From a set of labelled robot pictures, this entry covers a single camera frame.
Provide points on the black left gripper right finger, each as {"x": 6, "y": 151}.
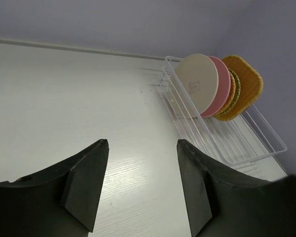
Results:
{"x": 223, "y": 202}

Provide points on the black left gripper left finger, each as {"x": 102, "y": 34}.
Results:
{"x": 59, "y": 201}

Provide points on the cream plate with bear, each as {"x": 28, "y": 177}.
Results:
{"x": 199, "y": 77}

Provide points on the pink round plate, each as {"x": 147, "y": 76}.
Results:
{"x": 223, "y": 90}

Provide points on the green rimmed woven plate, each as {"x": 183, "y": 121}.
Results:
{"x": 236, "y": 95}

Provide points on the round woven orange plate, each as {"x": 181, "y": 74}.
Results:
{"x": 231, "y": 94}

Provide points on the square woven orange tray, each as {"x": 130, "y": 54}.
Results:
{"x": 251, "y": 86}

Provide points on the white wire dish rack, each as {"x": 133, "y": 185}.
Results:
{"x": 246, "y": 138}

